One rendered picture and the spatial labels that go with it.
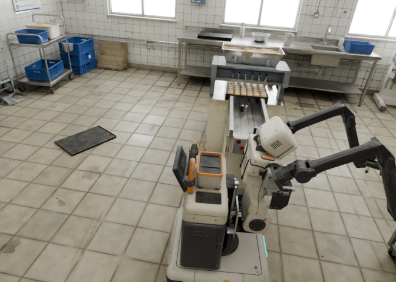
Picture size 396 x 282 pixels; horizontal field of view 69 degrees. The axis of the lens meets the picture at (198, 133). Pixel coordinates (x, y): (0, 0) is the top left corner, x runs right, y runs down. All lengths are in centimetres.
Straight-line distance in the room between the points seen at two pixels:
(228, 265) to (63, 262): 121
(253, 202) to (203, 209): 34
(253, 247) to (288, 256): 48
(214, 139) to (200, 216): 152
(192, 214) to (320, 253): 137
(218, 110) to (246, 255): 140
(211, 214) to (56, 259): 135
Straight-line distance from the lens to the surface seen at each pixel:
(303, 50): 527
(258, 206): 179
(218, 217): 162
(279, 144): 156
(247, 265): 206
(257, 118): 252
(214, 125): 294
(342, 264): 269
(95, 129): 400
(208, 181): 166
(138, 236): 253
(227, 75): 282
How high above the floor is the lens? 191
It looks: 30 degrees down
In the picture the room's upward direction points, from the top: 4 degrees clockwise
